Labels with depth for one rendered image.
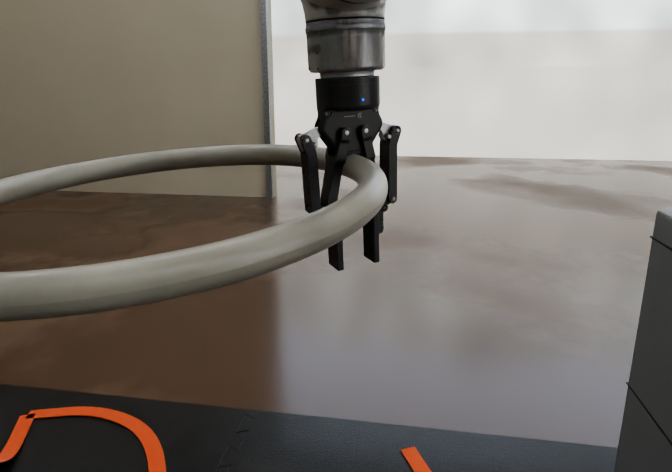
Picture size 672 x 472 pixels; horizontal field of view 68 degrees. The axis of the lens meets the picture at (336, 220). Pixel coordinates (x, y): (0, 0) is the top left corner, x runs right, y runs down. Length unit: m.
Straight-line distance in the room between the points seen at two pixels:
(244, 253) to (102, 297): 0.09
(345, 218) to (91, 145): 5.49
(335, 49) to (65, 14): 5.41
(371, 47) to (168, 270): 0.35
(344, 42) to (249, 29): 4.50
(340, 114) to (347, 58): 0.07
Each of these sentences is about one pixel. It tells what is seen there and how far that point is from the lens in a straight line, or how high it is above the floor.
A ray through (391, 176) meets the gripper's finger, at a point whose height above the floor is 0.93.
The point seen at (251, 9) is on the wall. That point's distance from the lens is 5.06.
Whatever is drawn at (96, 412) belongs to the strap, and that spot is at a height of 0.02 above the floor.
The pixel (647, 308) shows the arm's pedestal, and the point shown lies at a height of 0.60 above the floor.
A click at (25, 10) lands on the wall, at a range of 6.17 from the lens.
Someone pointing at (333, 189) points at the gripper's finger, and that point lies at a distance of 0.60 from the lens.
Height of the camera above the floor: 1.03
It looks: 14 degrees down
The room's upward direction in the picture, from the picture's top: straight up
